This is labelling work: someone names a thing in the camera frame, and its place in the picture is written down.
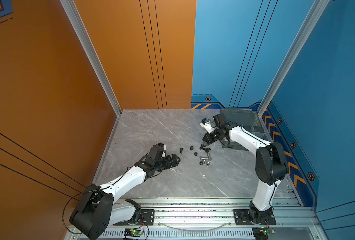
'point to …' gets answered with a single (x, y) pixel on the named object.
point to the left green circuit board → (133, 232)
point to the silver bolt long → (209, 158)
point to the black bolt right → (206, 149)
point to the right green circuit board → (262, 233)
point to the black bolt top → (191, 148)
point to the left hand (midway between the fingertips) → (175, 160)
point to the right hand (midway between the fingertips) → (203, 138)
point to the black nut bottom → (201, 163)
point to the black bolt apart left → (181, 150)
